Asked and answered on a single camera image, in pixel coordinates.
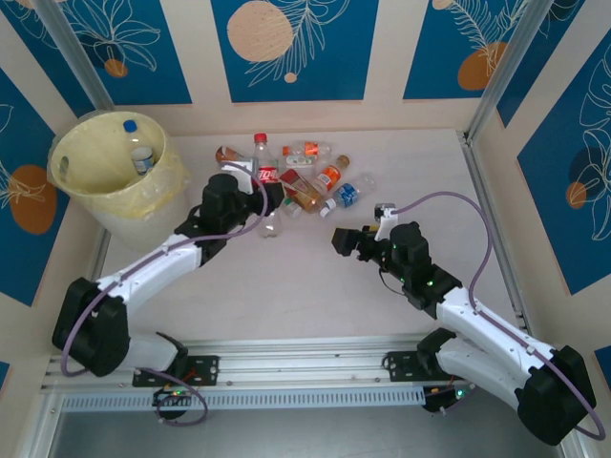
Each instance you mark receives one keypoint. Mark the yellow plastic bin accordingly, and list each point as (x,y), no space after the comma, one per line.
(95,157)

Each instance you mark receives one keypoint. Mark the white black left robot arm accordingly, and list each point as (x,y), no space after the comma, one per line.
(153,260)

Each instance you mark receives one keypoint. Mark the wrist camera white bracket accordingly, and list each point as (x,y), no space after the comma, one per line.
(387,217)
(241,169)

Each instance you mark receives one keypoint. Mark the amber tea bottle red label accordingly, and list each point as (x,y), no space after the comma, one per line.
(308,195)

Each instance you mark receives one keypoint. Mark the orange label bottle tan cap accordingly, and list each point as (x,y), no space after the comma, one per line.
(329,175)

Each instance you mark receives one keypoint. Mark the blue cap cola bottle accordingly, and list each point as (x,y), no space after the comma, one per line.
(142,161)

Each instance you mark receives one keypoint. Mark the brown drink bottle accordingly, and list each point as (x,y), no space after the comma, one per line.
(228,155)

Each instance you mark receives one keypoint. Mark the clear bottle orange cap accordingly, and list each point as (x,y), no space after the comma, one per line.
(311,149)

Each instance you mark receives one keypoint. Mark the clear bottle green white label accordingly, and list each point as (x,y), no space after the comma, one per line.
(298,160)

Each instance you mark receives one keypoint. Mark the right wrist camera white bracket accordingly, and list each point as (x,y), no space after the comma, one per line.
(387,217)

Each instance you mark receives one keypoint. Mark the red cap cola bottle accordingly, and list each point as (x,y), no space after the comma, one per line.
(267,174)

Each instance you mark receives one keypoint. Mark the aluminium frame post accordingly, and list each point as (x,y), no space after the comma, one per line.
(76,52)
(506,62)

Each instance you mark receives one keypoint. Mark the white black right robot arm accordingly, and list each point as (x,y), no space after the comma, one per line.
(496,334)

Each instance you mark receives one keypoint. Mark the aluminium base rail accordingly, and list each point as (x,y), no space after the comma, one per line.
(296,362)

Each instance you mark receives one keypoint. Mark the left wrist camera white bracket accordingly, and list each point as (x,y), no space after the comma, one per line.
(241,169)

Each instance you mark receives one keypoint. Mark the small circuit board with LEDs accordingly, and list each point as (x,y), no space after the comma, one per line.
(458,392)
(172,395)

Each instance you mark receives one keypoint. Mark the clear bottle blue label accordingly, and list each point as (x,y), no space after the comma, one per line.
(347,193)

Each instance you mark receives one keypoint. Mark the aluminium table side rail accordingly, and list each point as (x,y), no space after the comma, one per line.
(495,229)
(100,257)

